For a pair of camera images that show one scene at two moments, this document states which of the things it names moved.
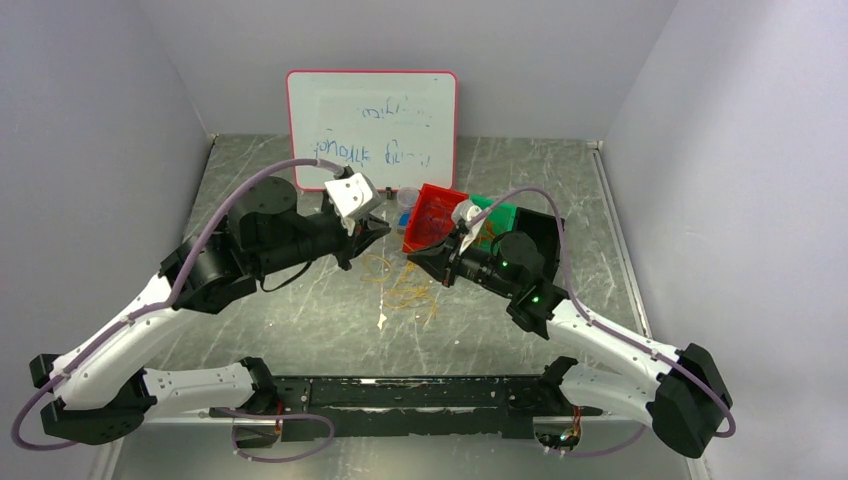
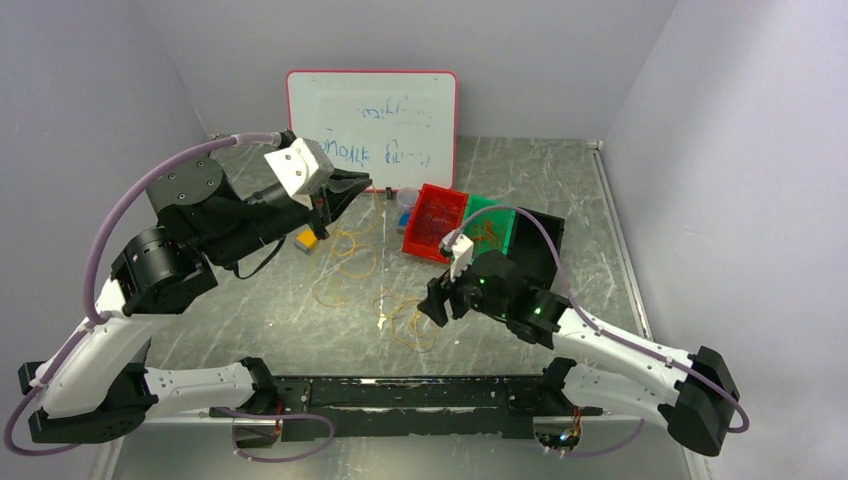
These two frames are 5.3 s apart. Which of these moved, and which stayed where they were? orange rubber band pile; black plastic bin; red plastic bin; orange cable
Moved: orange rubber band pile
Stayed: red plastic bin; black plastic bin; orange cable
